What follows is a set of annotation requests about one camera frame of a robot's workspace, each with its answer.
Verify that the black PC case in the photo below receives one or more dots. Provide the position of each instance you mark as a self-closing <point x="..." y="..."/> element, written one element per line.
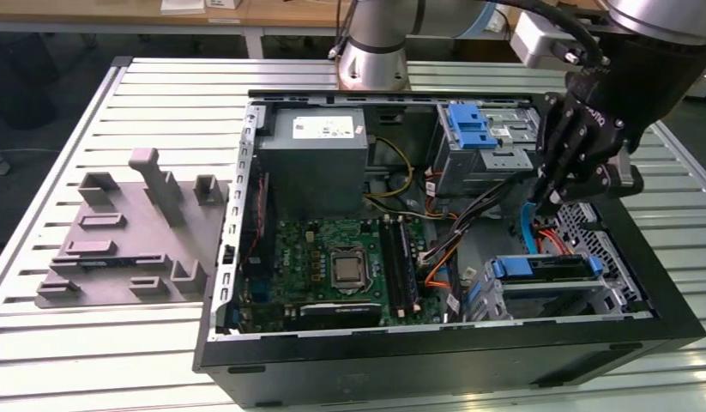
<point x="387" y="365"/>

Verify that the grey power supply unit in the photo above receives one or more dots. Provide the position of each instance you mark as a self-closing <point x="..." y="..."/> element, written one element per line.
<point x="312" y="180"/>

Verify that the black graphics card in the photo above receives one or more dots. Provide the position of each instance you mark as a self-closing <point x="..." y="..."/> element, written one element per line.
<point x="342" y="315"/>

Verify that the grey parts rack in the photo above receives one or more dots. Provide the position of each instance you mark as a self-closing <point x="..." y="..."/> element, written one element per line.
<point x="130" y="240"/>

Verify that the green motherboard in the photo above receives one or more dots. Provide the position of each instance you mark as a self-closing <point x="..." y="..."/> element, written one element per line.
<point x="307" y="240"/>

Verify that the metal disk bay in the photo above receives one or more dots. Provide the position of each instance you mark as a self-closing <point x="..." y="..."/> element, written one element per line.
<point x="559" y="288"/>

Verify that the black RAM slot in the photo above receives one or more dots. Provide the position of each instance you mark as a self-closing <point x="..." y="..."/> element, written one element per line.
<point x="406" y="266"/>
<point x="398" y="266"/>
<point x="414" y="266"/>
<point x="391" y="266"/>

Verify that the wooden desk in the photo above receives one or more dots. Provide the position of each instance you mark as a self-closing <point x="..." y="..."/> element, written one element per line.
<point x="158" y="19"/>

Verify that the metal optical drive cage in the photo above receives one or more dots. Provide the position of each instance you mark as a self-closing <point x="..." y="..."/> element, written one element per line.
<point x="462" y="171"/>

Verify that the silver CPU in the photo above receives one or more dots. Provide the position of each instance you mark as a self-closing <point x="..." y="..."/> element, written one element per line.
<point x="348" y="269"/>

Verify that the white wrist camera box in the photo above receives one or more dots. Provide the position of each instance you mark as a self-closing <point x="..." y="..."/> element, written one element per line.
<point x="536" y="43"/>

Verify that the white PSU label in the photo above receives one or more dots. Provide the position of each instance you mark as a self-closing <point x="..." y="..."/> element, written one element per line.
<point x="324" y="126"/>

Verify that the CPU socket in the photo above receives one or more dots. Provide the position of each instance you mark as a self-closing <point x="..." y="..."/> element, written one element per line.
<point x="347" y="251"/>

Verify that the blue drive latch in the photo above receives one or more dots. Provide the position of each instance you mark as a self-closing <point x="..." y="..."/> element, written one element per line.
<point x="470" y="129"/>

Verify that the small white box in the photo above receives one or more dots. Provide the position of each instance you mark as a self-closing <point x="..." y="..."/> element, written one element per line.
<point x="224" y="3"/>

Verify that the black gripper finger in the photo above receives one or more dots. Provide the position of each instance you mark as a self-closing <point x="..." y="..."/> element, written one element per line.
<point x="599" y="184"/>
<point x="564" y="141"/>

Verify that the hard disk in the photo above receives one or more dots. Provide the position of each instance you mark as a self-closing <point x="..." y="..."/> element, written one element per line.
<point x="514" y="268"/>

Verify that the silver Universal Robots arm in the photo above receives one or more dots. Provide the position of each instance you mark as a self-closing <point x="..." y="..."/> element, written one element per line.
<point x="376" y="64"/>

